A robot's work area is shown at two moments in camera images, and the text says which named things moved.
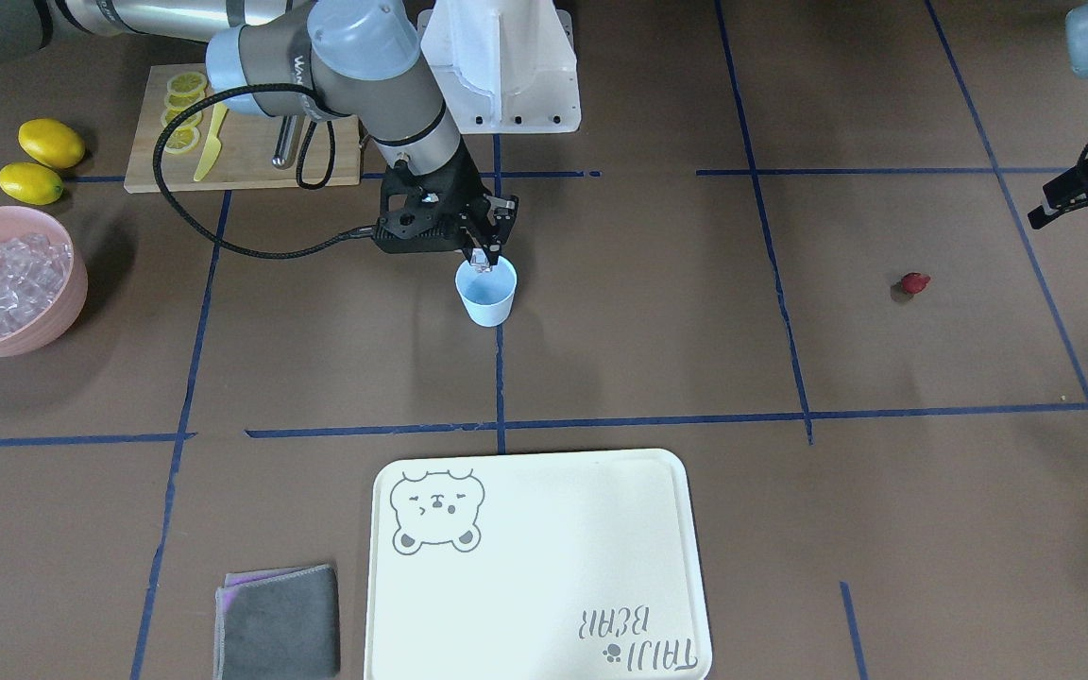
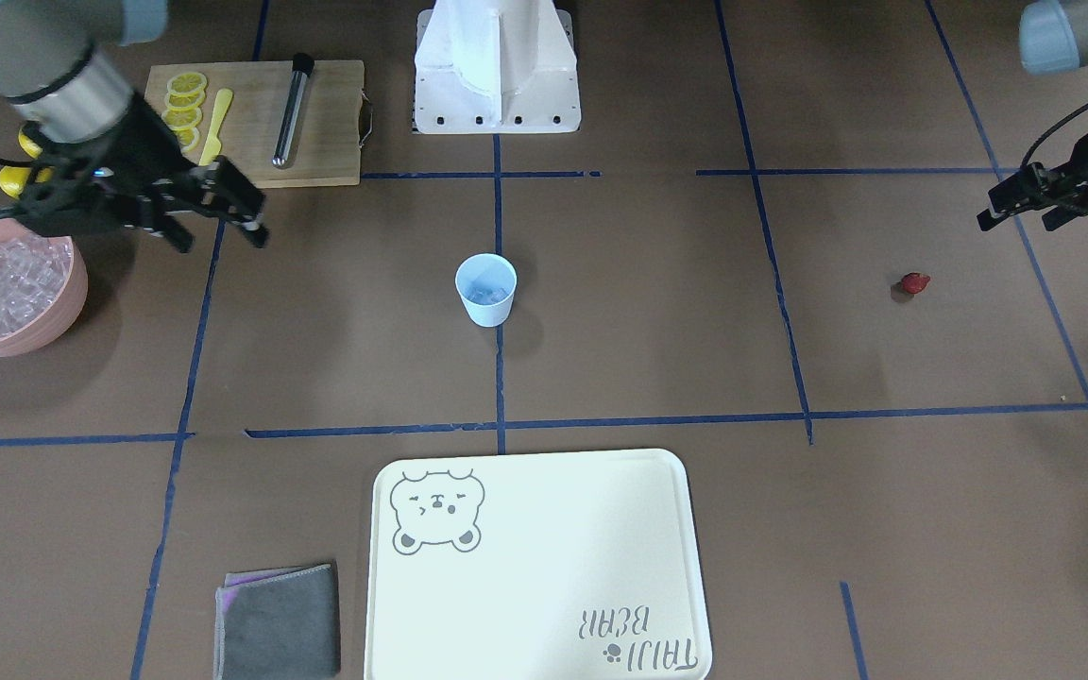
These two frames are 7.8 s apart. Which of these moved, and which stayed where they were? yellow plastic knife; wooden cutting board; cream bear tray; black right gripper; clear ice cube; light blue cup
Moved: black right gripper; clear ice cube
Stayed: yellow plastic knife; cream bear tray; wooden cutting board; light blue cup
